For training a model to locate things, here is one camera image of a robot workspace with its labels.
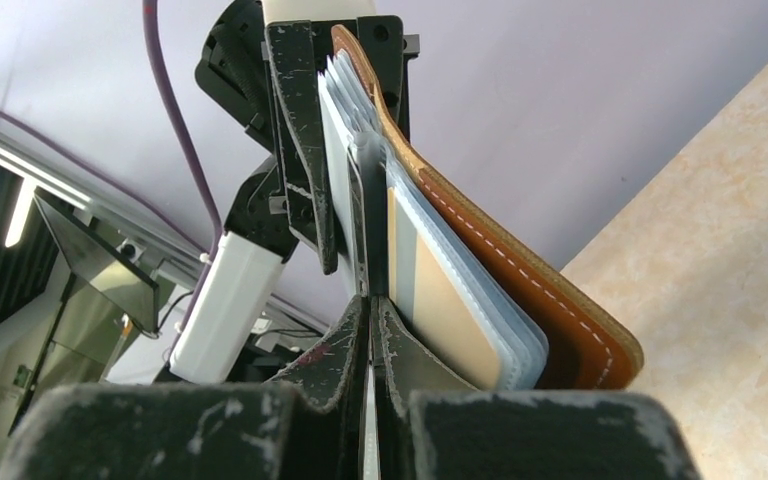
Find gold card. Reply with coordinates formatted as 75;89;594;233
386;187;503;389

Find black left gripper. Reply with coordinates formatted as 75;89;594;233
264;15;420;275

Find ceiling light strips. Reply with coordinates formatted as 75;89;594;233
4;178;37;248

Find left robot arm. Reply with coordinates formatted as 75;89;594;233
157;1;419;383

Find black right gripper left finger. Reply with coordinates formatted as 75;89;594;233
0;296;368;479

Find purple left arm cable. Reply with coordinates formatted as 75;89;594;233
0;0;225;333

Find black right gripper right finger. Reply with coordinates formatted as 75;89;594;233
371;297;700;479

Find brown leather card holder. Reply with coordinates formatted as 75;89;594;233
331;24;644;390

